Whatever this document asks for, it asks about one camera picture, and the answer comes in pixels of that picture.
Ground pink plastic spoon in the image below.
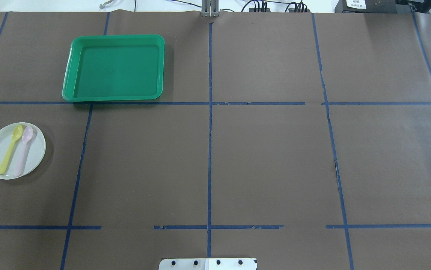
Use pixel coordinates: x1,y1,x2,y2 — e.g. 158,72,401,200
14,125,34,177

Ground yellow plastic spoon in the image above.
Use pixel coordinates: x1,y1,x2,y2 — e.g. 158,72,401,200
0,124,24,175

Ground white round plate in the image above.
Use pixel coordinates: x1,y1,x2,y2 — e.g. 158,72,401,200
0,122,46,180

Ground green plastic tray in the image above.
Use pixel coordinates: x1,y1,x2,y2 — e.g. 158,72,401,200
61,34,165,102

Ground black box with label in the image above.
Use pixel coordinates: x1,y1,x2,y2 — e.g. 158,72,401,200
334,0,412,14

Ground grey metal camera post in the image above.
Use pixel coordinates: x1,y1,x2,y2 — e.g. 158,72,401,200
201,0,220,17

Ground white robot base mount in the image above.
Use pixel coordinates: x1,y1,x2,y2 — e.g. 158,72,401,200
158,258,258,270

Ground black cable plugs left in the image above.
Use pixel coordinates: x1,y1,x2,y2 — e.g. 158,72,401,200
243,0,270,13

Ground black cable plugs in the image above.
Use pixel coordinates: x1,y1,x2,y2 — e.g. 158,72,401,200
285,0,310,13
243,0,270,13

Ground black cable plugs right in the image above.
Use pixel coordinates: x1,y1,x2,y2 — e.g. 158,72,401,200
285,0,310,13

